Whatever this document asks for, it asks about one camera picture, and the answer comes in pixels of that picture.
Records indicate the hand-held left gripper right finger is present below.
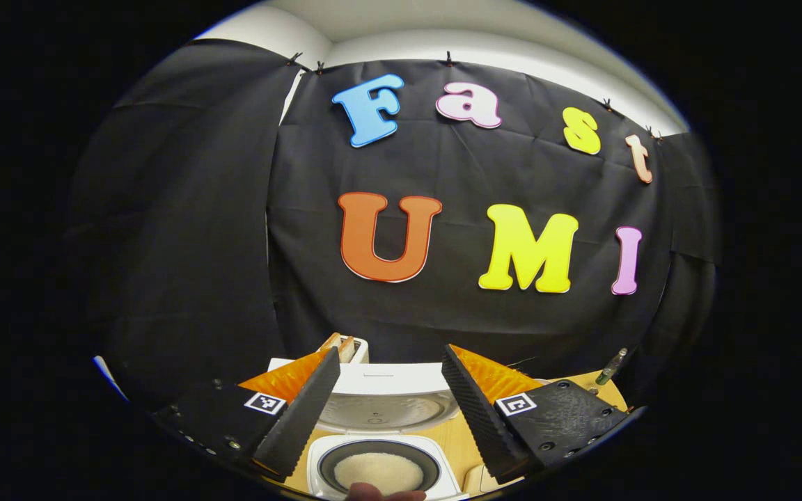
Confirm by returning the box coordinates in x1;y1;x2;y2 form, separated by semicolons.
441;344;630;486

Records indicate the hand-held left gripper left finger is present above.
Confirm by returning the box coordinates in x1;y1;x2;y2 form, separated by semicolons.
154;347;343;482

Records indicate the white rice cooker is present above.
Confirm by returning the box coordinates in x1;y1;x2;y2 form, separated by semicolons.
267;358;464;501

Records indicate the white rice heap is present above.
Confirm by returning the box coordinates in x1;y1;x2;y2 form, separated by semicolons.
333;452;424;496

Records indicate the white toaster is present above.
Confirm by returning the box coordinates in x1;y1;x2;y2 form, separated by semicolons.
317;336;370;366

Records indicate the green glass bottle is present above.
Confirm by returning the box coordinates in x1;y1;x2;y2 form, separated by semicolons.
596;348;628;385

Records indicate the black backdrop cloth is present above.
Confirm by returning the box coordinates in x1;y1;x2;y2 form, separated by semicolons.
70;38;718;411

